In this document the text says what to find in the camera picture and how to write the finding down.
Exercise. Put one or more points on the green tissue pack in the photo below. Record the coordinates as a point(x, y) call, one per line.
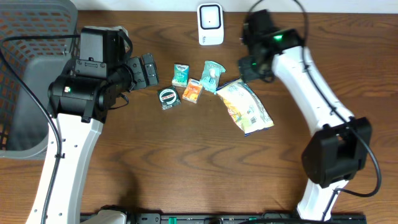
point(181, 73)

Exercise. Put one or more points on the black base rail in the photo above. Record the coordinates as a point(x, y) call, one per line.
point(111, 216)

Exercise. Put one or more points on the orange tissue pack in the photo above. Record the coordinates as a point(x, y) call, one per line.
point(192, 91)

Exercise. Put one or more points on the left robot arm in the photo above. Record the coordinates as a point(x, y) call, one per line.
point(79, 101)

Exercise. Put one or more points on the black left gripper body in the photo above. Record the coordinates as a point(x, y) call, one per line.
point(137, 72)

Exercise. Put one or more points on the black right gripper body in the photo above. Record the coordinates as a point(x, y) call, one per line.
point(250, 68)

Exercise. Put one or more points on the black round-logo packet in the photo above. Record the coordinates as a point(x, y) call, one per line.
point(168, 97)

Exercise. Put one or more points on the teal packet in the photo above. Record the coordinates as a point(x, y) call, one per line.
point(211, 76)

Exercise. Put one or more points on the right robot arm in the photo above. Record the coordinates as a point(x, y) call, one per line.
point(337, 148)

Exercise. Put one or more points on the yellow snack bag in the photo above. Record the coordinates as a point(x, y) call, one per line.
point(244, 107)

